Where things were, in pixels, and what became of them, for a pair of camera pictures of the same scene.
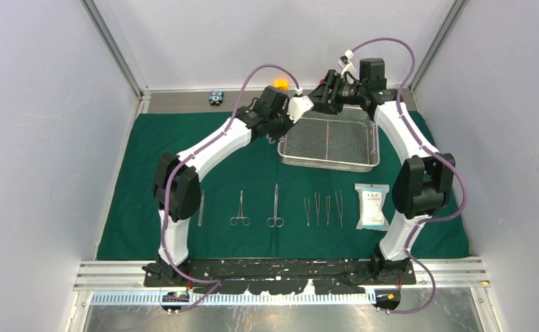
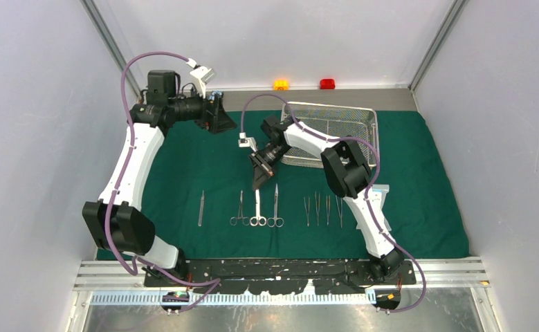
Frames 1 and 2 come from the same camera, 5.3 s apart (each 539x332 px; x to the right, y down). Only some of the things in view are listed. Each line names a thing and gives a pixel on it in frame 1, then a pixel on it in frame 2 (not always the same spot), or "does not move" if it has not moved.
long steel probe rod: x=200 y=217 does not move
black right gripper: x=324 y=102 → x=261 y=173
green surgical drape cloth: x=252 y=207 does not move
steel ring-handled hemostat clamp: x=240 y=216 does not move
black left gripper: x=284 y=111 → x=221 y=120
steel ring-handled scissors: x=278 y=221 does not move
